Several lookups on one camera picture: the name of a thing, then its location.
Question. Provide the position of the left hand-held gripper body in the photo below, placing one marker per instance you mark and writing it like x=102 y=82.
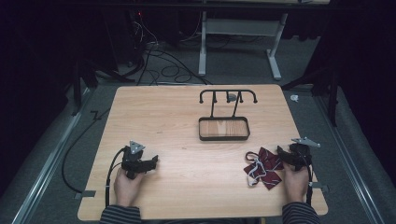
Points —
x=132 y=157

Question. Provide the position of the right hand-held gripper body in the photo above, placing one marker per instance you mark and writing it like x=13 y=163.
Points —
x=301 y=154

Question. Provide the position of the dark red striped bow tie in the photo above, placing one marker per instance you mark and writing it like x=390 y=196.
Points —
x=264 y=168

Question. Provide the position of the person's right hand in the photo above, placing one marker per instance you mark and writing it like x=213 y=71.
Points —
x=295 y=183

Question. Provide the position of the person's left hand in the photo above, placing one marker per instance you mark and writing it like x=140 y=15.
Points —
x=126 y=188

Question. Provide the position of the grey tape strip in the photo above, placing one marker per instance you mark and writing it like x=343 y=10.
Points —
x=320 y=187
x=84 y=194

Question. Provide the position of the crumpled white scrap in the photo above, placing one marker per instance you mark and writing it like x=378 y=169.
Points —
x=294 y=98

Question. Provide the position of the black metal rack with tray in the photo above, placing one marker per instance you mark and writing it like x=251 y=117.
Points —
x=224 y=129

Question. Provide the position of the black floor stand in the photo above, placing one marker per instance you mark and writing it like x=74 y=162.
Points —
x=85 y=77
x=330 y=90

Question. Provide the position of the metal floor rail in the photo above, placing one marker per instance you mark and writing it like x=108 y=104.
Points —
x=46 y=171
x=351 y=161

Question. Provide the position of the white metal desk frame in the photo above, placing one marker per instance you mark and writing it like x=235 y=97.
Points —
x=239 y=27

